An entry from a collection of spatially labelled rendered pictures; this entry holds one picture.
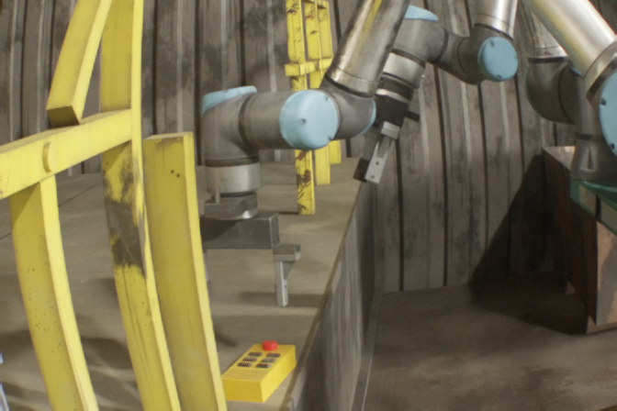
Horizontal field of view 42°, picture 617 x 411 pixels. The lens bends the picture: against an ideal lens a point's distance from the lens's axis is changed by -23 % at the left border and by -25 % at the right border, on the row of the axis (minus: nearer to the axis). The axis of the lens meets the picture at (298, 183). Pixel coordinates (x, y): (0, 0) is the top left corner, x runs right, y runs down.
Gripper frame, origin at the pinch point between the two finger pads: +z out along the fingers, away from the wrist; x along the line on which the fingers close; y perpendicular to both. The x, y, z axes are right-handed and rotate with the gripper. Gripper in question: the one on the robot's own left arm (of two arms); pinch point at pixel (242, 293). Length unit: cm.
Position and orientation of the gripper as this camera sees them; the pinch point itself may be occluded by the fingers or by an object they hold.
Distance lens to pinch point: 168.8
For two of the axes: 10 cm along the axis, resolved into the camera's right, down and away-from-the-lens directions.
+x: -9.7, 0.3, 2.4
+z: 0.6, 9.9, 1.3
